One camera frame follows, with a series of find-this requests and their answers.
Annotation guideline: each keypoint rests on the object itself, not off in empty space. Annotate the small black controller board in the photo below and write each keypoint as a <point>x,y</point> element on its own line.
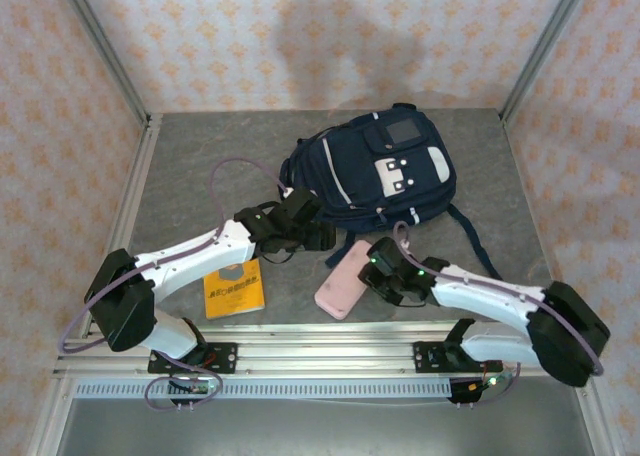
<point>470,388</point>
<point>197,387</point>

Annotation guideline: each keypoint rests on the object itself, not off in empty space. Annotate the grey metal shelf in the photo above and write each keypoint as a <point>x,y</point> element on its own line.
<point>325,431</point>

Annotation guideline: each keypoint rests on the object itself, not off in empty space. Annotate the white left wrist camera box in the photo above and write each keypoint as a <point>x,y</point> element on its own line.
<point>288,193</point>

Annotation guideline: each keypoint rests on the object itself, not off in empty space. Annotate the yellow book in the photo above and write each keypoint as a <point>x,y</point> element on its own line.
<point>235,298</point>

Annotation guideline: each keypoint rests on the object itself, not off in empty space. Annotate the pink pencil case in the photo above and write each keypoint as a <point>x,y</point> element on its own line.
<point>340,286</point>

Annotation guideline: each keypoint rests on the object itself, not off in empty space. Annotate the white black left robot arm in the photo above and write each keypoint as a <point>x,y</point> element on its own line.
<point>120,306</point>

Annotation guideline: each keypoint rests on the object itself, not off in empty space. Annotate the grooved aluminium side rail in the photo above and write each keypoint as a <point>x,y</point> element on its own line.
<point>145,156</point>

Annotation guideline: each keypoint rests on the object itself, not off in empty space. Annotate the long aluminium mounting rail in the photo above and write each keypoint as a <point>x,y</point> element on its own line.
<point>325,351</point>

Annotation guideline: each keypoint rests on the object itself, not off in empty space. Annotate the aluminium frame post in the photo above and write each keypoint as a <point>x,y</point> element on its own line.
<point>541,51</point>
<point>47,421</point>
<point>107,51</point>
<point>600,421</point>

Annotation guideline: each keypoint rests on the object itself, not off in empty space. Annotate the navy blue backpack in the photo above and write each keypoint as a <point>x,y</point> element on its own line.
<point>360,176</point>

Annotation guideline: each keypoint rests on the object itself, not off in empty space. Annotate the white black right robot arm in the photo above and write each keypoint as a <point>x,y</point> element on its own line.
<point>570,336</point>

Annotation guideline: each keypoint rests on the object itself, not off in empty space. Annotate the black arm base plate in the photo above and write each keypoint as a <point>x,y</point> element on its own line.
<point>227,358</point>
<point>425,358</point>

